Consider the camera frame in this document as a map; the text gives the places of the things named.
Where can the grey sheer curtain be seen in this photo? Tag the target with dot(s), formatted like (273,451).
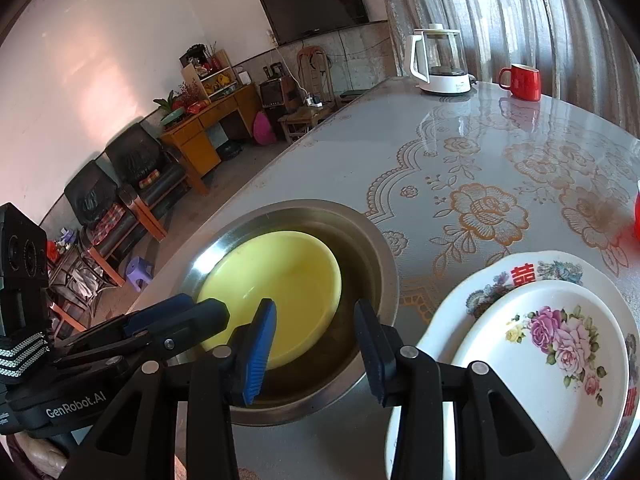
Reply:
(525,10)

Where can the wooden cabinet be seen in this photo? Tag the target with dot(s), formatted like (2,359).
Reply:
(200,140)

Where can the white plate with pink roses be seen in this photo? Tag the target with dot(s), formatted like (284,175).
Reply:
(500,385)

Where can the green basin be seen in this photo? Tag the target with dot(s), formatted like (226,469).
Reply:
(172,116)

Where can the yellow bowl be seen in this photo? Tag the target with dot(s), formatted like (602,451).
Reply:
(280,280)

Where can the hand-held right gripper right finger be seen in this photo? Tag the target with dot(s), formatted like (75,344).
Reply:
(372,350)

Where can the floral plastic tablecloth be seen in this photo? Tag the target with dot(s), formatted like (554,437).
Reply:
(350,160)

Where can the stainless steel basin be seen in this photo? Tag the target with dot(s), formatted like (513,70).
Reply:
(360,260)

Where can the pink ball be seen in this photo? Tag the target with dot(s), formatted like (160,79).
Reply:
(264,129)

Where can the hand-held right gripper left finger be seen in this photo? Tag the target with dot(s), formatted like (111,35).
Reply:
(257,360)

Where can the wooden shelf box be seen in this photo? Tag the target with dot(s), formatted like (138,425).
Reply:
(210,77)

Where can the glass coffee table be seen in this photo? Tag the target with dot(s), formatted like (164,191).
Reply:
(80,280)

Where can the small white box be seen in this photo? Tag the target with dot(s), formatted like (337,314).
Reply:
(243,75)

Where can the black leather armchair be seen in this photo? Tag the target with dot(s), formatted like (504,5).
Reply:
(92,195)
(137,155)

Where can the small black television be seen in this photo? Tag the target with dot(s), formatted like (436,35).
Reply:
(272,94)

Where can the low wooden table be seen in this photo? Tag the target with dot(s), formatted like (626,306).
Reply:
(302,120)

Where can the red packet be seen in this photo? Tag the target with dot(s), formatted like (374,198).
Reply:
(197,107)

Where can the white glass electric kettle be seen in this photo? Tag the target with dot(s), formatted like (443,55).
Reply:
(447,82)

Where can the red bowl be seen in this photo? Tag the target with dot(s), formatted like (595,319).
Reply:
(637,210)

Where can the wooden chair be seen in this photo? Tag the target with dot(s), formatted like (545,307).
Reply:
(315,72)

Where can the purple plastic stool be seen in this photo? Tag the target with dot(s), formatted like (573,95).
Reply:
(136,272)

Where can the white power strip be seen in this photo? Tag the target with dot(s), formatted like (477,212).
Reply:
(314,101)

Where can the white plate with red print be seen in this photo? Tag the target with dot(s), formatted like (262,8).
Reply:
(445,310)

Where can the black flat television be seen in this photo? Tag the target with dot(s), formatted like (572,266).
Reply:
(315,2)

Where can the red mug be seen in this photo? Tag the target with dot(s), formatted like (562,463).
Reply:
(522,84)

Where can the green potted plant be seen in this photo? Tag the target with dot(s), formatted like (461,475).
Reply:
(164,102)

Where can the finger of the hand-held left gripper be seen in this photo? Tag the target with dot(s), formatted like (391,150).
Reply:
(155,312)
(200,317)

